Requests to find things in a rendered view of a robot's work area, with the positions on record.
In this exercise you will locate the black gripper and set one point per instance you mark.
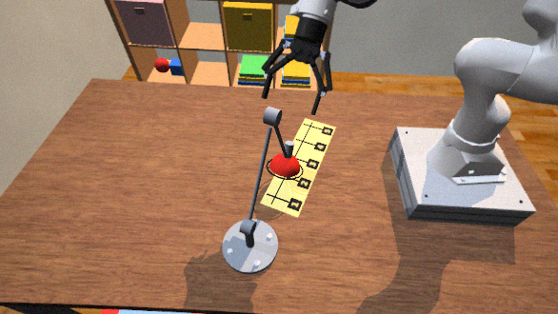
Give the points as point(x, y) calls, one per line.
point(305, 47)

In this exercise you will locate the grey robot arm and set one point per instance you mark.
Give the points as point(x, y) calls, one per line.
point(486, 67)

